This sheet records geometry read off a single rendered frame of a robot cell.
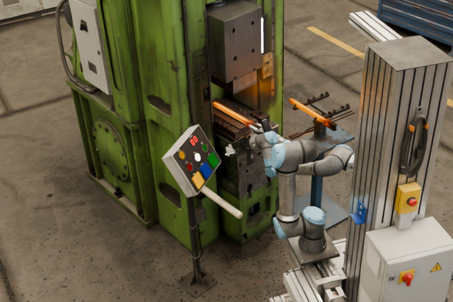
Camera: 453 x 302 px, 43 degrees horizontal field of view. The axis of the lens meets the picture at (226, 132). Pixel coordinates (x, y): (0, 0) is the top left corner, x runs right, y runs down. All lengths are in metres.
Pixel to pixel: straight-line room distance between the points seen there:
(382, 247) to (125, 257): 2.25
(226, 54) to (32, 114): 3.24
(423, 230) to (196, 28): 1.66
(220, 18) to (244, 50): 0.27
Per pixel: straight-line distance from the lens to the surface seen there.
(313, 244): 3.08
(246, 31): 3.45
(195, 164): 3.30
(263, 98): 4.00
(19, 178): 5.34
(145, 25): 3.62
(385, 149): 2.42
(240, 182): 3.88
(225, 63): 3.42
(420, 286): 2.77
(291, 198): 2.88
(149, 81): 3.78
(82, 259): 4.40
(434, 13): 7.17
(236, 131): 3.72
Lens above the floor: 3.05
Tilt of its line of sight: 34 degrees down
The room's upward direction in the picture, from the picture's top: 3 degrees counter-clockwise
